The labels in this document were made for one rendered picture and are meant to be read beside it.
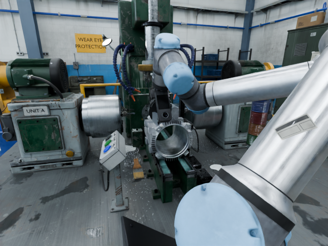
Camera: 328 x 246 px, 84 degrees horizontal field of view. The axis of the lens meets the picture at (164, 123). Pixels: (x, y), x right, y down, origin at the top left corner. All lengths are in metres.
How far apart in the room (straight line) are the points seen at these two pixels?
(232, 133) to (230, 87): 0.75
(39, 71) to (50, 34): 5.24
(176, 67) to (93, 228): 0.59
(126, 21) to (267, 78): 1.03
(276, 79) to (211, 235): 0.38
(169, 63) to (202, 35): 6.63
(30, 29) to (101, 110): 5.20
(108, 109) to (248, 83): 0.73
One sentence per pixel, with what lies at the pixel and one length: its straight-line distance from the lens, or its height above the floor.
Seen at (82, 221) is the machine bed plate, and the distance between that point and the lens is 0.79.
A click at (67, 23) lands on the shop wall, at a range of 6.31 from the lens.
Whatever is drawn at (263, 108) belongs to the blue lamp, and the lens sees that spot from 0.75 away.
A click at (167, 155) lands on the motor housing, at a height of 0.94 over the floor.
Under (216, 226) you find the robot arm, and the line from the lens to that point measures 0.26.
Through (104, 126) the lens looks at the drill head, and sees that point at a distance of 1.04.
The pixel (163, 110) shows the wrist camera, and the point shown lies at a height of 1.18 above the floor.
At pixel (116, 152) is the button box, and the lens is 0.60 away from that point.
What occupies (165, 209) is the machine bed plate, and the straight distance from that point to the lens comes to 0.78.
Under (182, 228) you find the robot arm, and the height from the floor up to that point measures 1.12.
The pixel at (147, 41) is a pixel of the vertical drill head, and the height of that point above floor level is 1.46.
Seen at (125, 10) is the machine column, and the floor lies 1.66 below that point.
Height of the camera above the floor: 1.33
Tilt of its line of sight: 17 degrees down
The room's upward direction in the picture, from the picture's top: straight up
